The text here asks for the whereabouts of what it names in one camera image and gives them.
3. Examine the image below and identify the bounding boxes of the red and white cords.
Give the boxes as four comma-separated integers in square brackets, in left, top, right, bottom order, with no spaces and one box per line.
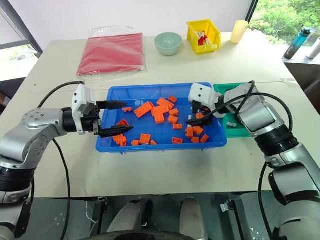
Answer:
[196,30,219,48]

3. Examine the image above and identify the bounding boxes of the blue plastic bin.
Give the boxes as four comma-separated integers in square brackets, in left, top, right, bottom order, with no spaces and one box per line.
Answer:
[95,82,228,154]

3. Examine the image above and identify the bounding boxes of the red packet in plastic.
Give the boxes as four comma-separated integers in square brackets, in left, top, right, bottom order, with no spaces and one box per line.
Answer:
[75,24,147,81]

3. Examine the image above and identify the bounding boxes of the thin white cable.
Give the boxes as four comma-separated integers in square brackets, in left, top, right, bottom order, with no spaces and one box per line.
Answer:
[85,199,99,226]

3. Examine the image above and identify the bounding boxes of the grey robot leg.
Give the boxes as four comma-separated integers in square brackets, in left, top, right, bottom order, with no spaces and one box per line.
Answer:
[106,198,154,236]
[179,196,209,240]

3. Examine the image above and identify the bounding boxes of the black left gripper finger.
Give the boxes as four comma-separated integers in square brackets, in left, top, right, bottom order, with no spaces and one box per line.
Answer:
[99,125,135,139]
[96,100,129,111]

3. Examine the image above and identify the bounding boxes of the grey right robot leg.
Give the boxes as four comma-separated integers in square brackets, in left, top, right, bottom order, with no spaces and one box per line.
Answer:
[179,196,209,240]

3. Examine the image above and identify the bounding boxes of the grey left robot leg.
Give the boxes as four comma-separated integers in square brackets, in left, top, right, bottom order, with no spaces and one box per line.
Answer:
[106,198,154,236]

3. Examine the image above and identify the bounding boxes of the pale green bowl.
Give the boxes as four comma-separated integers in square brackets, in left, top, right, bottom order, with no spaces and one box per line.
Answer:
[154,32,184,57]

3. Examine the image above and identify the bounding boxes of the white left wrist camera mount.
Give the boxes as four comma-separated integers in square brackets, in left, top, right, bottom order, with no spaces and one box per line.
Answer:
[71,83,96,136]

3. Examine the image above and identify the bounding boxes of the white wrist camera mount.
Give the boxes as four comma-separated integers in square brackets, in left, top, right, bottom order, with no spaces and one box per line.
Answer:
[188,83,219,111]
[71,83,96,136]

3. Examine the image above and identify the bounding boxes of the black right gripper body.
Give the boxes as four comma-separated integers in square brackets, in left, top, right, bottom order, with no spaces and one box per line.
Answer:
[191,100,216,123]

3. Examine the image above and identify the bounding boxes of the white bottle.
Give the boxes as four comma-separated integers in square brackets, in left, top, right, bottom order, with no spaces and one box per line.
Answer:
[305,37,320,60]

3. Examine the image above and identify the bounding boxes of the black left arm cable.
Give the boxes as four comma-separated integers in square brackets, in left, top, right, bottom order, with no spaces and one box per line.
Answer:
[29,81,86,240]

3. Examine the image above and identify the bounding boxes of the black metal table bracket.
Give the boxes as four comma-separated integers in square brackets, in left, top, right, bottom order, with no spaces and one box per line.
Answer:
[95,196,109,234]
[219,199,254,240]

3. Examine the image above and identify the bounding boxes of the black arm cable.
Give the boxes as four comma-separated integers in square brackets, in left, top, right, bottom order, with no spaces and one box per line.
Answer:
[206,80,294,238]
[29,81,86,240]

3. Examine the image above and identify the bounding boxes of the dark teal water bottle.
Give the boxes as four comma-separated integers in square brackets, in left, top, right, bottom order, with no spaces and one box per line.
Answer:
[283,26,312,60]

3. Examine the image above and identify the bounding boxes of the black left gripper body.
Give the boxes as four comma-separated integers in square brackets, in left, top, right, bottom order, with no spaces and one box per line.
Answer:
[80,100,103,136]

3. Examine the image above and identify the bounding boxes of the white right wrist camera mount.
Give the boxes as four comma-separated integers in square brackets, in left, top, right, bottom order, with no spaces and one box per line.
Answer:
[188,83,219,111]

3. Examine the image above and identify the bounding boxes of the green plastic bin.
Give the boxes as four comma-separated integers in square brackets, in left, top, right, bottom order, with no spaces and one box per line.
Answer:
[212,82,251,139]

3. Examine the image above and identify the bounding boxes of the cream plastic cup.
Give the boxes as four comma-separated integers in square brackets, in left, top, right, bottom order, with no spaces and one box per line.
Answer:
[230,19,250,45]

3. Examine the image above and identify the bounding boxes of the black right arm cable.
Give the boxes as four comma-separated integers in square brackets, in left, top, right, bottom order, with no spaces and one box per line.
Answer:
[206,80,294,238]

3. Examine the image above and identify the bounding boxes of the large orange toy brick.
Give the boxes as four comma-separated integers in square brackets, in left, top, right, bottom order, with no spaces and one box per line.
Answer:
[112,134,128,147]
[151,105,171,117]
[134,101,156,119]

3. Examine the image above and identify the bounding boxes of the dark rounded robot torso edge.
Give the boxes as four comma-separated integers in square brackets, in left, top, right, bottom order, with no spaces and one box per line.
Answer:
[91,230,204,240]

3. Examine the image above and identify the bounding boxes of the clear tape scrap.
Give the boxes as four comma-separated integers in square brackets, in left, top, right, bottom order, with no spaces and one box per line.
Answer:
[279,76,297,85]

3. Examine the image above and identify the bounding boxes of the yellow plastic bin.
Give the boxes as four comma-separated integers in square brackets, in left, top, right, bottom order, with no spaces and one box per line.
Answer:
[186,18,222,56]

